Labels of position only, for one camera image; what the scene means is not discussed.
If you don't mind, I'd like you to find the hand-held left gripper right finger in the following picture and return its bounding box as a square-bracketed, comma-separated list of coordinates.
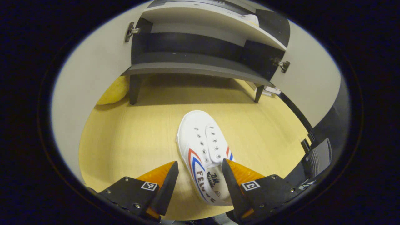
[222, 158, 305, 224]

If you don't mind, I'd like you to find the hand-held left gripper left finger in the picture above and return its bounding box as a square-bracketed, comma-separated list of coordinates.
[94, 161, 179, 219]

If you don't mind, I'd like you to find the white shoe cabinet door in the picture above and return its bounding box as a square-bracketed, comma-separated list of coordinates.
[52, 3, 150, 185]
[270, 20, 341, 128]

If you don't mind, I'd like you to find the metal door hinge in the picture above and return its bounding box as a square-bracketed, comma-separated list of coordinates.
[272, 57, 290, 73]
[125, 21, 140, 43]

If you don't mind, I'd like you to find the black backdrop cloth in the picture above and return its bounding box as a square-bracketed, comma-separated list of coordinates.
[311, 78, 349, 157]

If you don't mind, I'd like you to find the white paper sheet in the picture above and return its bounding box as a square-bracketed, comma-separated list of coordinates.
[247, 82, 282, 96]

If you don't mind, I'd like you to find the yellow round object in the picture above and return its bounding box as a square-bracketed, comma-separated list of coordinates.
[96, 77, 130, 105]

